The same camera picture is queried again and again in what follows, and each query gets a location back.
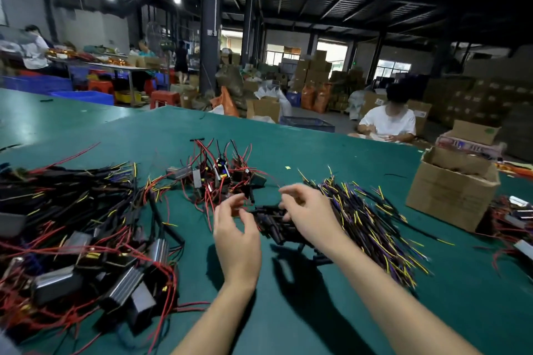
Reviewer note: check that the person's right hand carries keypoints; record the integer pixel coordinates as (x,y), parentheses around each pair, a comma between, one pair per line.
(316,217)

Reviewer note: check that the person's left hand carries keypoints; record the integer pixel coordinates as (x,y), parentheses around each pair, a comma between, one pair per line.
(237,246)

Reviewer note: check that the person's right thumb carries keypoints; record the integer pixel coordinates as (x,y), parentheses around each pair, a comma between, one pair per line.
(288,209)

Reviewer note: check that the person's left thumb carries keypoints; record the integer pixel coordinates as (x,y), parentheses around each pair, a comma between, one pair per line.
(251,222)

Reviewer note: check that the person's left forearm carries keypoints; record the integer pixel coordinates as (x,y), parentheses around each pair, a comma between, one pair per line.
(212,321)

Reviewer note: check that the person's right forearm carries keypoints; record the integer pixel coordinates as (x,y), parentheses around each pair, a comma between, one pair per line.
(395,300)

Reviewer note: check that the pile of black connectors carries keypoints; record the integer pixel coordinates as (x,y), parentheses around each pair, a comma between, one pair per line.
(278,228)

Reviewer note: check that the blue mesh plastic crate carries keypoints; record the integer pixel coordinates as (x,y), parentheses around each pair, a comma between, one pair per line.
(308,123)

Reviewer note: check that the white plastic bag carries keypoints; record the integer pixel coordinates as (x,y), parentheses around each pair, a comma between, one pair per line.
(275,96)

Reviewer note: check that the orange sacks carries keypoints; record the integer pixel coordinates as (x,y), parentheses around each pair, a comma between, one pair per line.
(315,97)

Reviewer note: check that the orange plastic bag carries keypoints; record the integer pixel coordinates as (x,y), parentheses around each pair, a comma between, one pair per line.
(227,103)

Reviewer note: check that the stack of brown cartons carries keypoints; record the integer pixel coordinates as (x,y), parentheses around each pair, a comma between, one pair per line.
(310,69)

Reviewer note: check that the red plastic stool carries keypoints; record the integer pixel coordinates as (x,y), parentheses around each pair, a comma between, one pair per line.
(100,87)
(164,99)

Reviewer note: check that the large open cardboard box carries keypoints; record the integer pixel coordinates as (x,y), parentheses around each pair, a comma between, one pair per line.
(449,196)

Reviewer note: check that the yellow plastic crate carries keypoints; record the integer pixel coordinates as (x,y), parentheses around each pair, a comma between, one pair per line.
(127,96)

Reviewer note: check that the pink printed box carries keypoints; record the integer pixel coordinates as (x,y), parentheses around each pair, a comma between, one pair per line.
(466,145)

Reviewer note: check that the dark steel pillar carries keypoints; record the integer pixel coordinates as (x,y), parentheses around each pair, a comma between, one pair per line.
(210,26)

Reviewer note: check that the small cardboard box green label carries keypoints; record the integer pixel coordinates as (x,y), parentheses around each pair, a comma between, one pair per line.
(474,132)

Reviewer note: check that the standing fan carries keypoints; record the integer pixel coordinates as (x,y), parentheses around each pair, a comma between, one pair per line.
(160,38)

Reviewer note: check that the blue plastic bin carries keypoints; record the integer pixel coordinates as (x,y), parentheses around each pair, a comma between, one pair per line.
(37,84)
(83,97)

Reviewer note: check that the metal work table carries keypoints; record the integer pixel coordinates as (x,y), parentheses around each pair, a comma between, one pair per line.
(104,64)

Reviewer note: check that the wall of stacked cardboard boxes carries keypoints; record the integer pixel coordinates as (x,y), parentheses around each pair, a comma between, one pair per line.
(479,101)

